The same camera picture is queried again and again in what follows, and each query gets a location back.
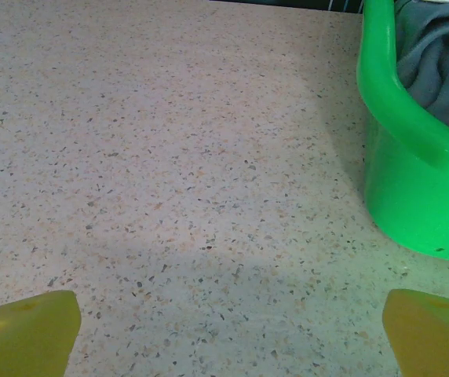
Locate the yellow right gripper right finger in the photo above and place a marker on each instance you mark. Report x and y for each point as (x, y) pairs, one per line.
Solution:
(432, 337)

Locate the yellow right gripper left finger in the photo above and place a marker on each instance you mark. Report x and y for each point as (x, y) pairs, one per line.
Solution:
(24, 337)

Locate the green plastic basket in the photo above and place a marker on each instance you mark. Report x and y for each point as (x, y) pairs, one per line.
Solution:
(409, 188)

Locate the grey t-shirt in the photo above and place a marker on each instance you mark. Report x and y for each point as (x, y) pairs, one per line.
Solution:
(440, 59)

